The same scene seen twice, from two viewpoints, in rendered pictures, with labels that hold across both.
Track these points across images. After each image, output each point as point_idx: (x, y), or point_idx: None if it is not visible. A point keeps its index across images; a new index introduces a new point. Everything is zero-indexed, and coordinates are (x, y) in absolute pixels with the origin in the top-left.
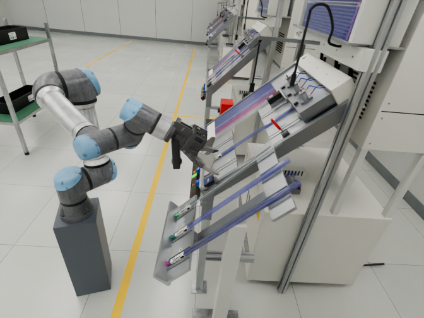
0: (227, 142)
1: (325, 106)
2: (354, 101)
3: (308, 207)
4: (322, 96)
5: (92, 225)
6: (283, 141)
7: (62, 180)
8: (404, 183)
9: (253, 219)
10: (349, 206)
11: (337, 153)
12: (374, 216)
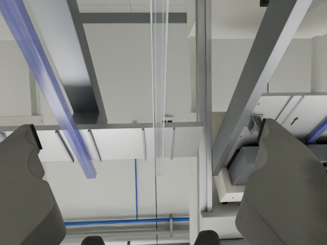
0: None
1: (231, 168)
2: (199, 180)
3: (206, 2)
4: (240, 181)
5: None
6: (240, 118)
7: None
8: (191, 79)
9: None
10: (212, 23)
11: (197, 112)
12: (192, 32)
